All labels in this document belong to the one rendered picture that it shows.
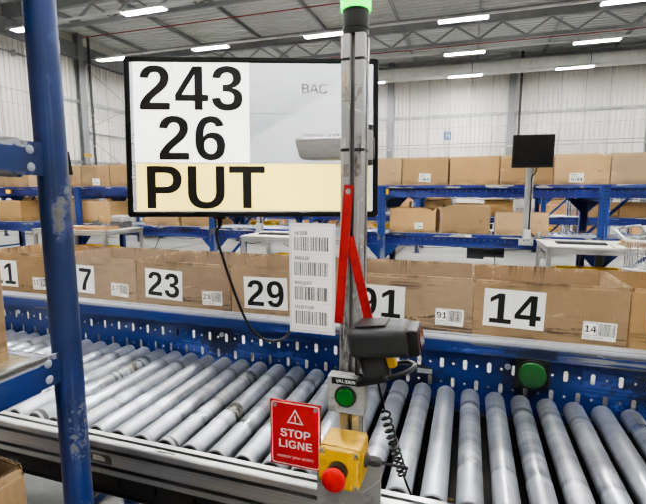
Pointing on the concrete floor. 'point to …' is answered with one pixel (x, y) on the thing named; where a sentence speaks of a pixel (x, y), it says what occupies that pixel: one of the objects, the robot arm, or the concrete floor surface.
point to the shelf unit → (49, 155)
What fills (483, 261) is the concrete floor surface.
